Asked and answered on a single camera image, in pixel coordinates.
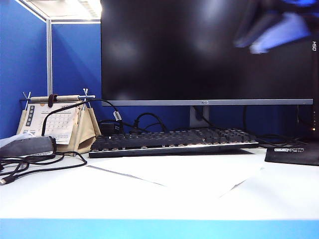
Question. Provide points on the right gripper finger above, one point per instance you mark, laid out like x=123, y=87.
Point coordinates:
x=279, y=35
x=254, y=30

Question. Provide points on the white wrinkled paper sheet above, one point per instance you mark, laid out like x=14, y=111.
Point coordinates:
x=187, y=174

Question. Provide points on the large black computer monitor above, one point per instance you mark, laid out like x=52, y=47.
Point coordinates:
x=174, y=49

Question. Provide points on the black monitor with HSO print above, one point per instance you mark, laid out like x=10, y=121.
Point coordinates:
x=315, y=112

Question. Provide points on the grey monitor stand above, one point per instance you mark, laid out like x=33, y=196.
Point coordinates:
x=199, y=117

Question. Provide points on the black mechanical keyboard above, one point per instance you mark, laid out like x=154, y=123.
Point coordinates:
x=174, y=142

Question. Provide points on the small black power adapter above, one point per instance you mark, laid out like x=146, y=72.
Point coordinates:
x=107, y=128

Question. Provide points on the beige desk calendar stand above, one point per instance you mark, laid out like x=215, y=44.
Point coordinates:
x=86, y=134

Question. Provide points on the printed calendar card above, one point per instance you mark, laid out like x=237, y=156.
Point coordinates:
x=56, y=122

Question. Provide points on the grey soft pouch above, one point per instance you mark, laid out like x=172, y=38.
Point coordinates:
x=25, y=147

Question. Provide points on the silver partition post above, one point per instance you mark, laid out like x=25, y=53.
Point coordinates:
x=49, y=62

